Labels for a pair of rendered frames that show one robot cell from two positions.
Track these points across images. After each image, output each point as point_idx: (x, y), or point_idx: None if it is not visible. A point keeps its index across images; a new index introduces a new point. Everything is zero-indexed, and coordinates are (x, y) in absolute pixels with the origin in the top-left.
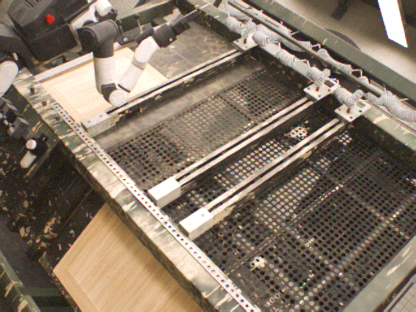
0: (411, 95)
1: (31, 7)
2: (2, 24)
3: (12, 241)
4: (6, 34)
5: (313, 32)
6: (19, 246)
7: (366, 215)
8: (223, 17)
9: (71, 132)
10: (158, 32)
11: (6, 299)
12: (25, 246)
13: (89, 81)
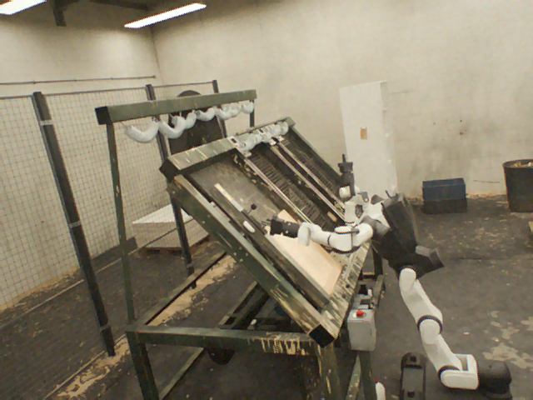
0: (231, 100)
1: (415, 226)
2: (417, 252)
3: (296, 399)
4: (423, 247)
5: (188, 104)
6: (293, 395)
7: (311, 164)
8: (215, 148)
9: (351, 269)
10: (354, 180)
11: (353, 361)
12: (286, 395)
13: (307, 262)
